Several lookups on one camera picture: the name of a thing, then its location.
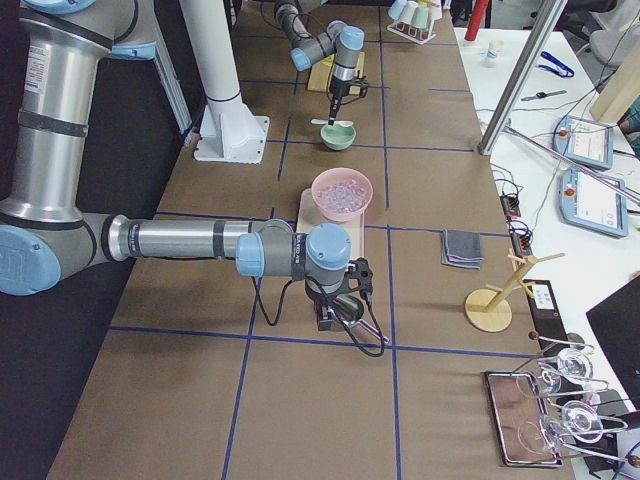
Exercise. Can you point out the teach pendant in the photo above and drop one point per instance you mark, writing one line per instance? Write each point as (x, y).
(584, 141)
(588, 203)

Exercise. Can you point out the wooden mug tree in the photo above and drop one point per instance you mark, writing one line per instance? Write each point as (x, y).
(487, 309)

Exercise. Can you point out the glass holder rack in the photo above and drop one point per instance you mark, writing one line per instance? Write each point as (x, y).
(566, 384)

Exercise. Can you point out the pink bowl of ice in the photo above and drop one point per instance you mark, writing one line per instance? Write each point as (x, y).
(342, 194)

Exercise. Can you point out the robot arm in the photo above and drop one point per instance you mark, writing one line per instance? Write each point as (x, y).
(345, 42)
(45, 238)

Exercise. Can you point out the mirror tray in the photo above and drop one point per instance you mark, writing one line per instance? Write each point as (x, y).
(516, 409)

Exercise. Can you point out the folded grey cloth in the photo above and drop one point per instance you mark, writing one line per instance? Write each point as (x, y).
(461, 249)

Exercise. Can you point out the cup rack with cups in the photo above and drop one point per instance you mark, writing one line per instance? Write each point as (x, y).
(414, 20)

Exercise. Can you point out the white paper cup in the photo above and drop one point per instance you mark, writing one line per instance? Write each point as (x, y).
(493, 50)

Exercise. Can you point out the lower teach pendant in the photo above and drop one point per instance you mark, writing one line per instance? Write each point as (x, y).
(588, 203)

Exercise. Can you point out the beige tray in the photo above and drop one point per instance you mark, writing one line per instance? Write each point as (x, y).
(310, 216)

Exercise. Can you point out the metal ice scoop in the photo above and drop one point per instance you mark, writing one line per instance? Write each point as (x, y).
(350, 312)

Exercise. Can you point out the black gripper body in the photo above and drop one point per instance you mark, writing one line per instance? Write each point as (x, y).
(319, 300)
(336, 92)

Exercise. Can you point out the white plastic spoon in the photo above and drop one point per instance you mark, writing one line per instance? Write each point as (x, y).
(344, 123)

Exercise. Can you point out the red bottle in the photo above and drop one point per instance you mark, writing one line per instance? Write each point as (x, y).
(478, 13)

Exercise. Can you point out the wooden cutting board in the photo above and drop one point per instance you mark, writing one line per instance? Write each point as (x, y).
(318, 80)

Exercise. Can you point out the smart watch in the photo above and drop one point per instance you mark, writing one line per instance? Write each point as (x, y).
(542, 95)

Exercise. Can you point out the aluminium frame post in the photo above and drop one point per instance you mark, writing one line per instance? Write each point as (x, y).
(547, 17)

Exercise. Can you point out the green bowl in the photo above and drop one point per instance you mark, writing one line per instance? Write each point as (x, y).
(337, 137)

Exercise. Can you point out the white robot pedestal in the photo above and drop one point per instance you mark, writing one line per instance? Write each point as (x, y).
(229, 132)

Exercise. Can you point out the upper teach pendant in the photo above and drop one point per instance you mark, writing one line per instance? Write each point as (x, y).
(584, 141)

